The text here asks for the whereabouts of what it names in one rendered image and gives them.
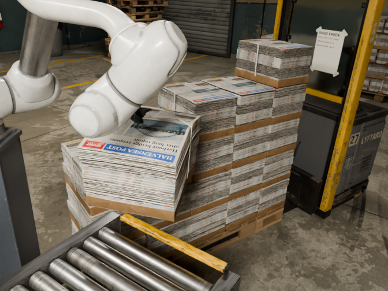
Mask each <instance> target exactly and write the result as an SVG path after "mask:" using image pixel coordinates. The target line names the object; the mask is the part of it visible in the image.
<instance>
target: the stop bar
mask: <svg viewBox="0 0 388 291"><path fill-rule="evenodd" d="M120 220H121V221H123V222H125V223H127V224H129V225H131V226H133V227H135V228H137V229H139V230H141V231H142V232H145V233H147V234H149V235H150V236H153V237H155V238H156V239H158V240H160V241H162V242H164V243H166V244H168V245H170V246H172V247H174V248H175V249H177V250H179V251H181V252H183V253H185V254H187V255H189V256H191V257H193V258H195V259H197V260H199V261H201V262H203V263H205V264H207V265H209V266H211V267H213V268H214V269H216V270H218V271H220V272H222V273H225V272H226V270H227V269H228V268H229V264H228V263H226V262H224V261H222V260H220V259H218V258H216V257H214V256H212V255H210V254H208V253H206V252H204V251H202V250H200V249H198V248H196V247H194V246H192V245H190V244H188V243H186V242H184V241H182V240H180V239H178V238H176V237H174V236H172V235H170V234H168V233H165V232H163V231H161V230H159V229H157V228H155V227H153V226H151V225H149V224H147V223H145V222H143V221H141V220H139V219H137V218H135V217H133V216H131V215H129V214H127V213H124V214H122V215H121V216H120Z"/></svg>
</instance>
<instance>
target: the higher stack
mask: <svg viewBox="0 0 388 291"><path fill-rule="evenodd" d="M312 49H313V47H312V46H307V45H304V44H297V43H291V42H289V43H288V42H285V41H281V40H275V39H250V40H239V43H238V49H237V55H236V57H237V58H236V60H237V61H236V69H239V70H243V71H246V72H250V73H254V74H255V76H256V74H258V75H260V76H264V77H268V78H271V79H274V80H278V81H279V80H286V79H293V78H298V77H304V76H308V74H309V71H310V66H311V65H310V60H311V59H310V58H311V56H312V51H313V50H312ZM237 77H240V78H242V79H246V78H244V77H241V76H237ZM246 80H249V81H253V80H250V79H246ZM253 82H255V83H258V84H262V85H265V86H268V87H271V88H274V89H276V90H275V94H274V98H273V106H272V107H273V109H272V113H271V118H275V117H280V116H283V115H287V114H292V113H296V112H299V111H301V110H302V108H303V101H305V95H306V92H305V91H306V89H305V88H306V84H303V83H302V84H296V85H290V86H285V87H279V88H276V87H273V86H270V85H267V84H263V83H260V82H257V81H253ZM299 120H300V119H299V118H295V119H292V120H288V121H284V122H279V123H276V124H272V125H271V124H270V125H269V132H268V135H267V136H268V137H267V142H268V147H267V150H266V151H267V152H270V151H273V150H276V149H279V148H282V147H285V146H289V145H291V144H295V143H296V141H297V135H298V134H297V132H298V131H297V130H298V128H299ZM293 153H294V150H290V151H286V152H283V153H280V154H277V155H274V156H271V157H268V158H264V159H265V161H266V162H265V164H264V169H263V170H264V171H263V178H262V183H264V182H266V181H270V180H272V179H275V178H277V177H280V176H283V175H285V174H288V173H290V170H291V165H292V163H293V158H294V156H293V155H294V154H293ZM289 180H290V179H289V178H287V179H285V180H282V181H280V182H277V183H275V184H272V185H269V186H267V187H264V188H262V189H260V193H259V194H260V195H259V196H260V198H259V201H260V202H259V204H258V212H259V211H261V210H264V209H265V208H268V207H270V206H273V205H275V204H277V203H279V202H282V201H284V200H285V199H286V191H287V186H288V185H289ZM283 210H284V205H282V206H280V207H278V208H275V209H273V210H271V211H269V212H267V213H265V214H263V215H260V216H258V217H256V225H255V233H257V232H259V231H261V230H263V229H265V228H267V227H269V226H271V225H273V224H275V223H277V222H279V221H281V220H282V214H283Z"/></svg>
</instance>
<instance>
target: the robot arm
mask: <svg viewBox="0 0 388 291"><path fill-rule="evenodd" d="M18 1H19V3H21V4H22V5H23V7H25V8H26V9H27V16H26V21H25V28H24V35H23V42H22V47H21V54H20V60H18V61H16V62H15V63H14V64H13V65H12V67H11V68H10V70H9V71H8V72H7V75H6V76H0V143H1V142H3V141H4V140H5V139H6V138H7V137H9V136H10V135H11V134H12V133H14V132H16V131H17V129H16V127H8V126H5V124H4V122H3V118H6V117H7V116H9V115H11V114H18V113H26V112H29V111H34V110H39V109H42V108H45V107H47V106H49V105H51V104H53V103H54V102H55V101H57V100H58V98H59V96H60V94H61V84H60V82H59V79H58V78H57V76H56V75H55V74H53V73H52V71H51V70H50V68H49V67H48V65H49V60H50V56H51V52H52V48H53V44H54V39H55V34H56V31H57V27H58V22H63V23H70V24H78V25H86V26H90V27H97V28H101V29H103V30H105V31H106V32H107V33H108V34H109V35H110V37H111V42H110V45H109V52H110V54H111V63H112V67H111V68H110V69H109V70H108V71H107V72H106V73H105V74H104V75H103V76H102V77H101V78H100V79H99V80H98V81H96V82H95V83H93V85H91V86H90V87H88V88H87V89H86V90H85V92H84V93H82V94H81V95H79V96H78V97H77V99H76V100H75V101H74V102H73V104H72V106H71V108H70V110H69V121H70V124H71V125H72V126H73V127H74V128H75V130H77V131H78V132H79V134H81V135H82V136H83V137H86V138H90V139H94V138H100V137H104V136H107V135H109V134H111V133H113V132H115V131H116V130H117V129H119V128H120V127H121V126H123V125H124V124H125V123H126V122H127V121H128V120H129V119H130V120H132V121H133V122H136V123H141V124H142V123H143V122H144V121H143V119H142V118H143V117H144V116H145V115H146V113H147V112H149V111H151V110H152V109H148V108H142V107H141V106H142V105H143V104H144V103H145V102H146V101H147V100H149V99H150V98H151V97H153V96H154V95H156V94H157V93H158V92H159V91H160V90H161V89H162V88H163V87H164V86H165V85H166V84H167V83H168V82H169V81H170V80H171V78H172V77H173V76H174V75H175V74H176V73H177V71H178V70H179V68H180V67H181V65H182V64H183V62H184V60H185V57H186V55H187V47H188V44H187V41H186V38H185V36H184V34H183V33H182V31H181V30H180V29H179V27H178V26H177V25H175V23H173V22H171V21H167V20H159V21H154V22H152V23H150V24H149V25H147V24H146V23H136V22H134V21H133V20H132V19H131V18H130V17H128V16H127V15H126V14H125V13H124V12H122V11H121V10H119V9H117V8H116V7H114V6H111V5H108V4H106V3H102V2H97V1H90V0H18Z"/></svg>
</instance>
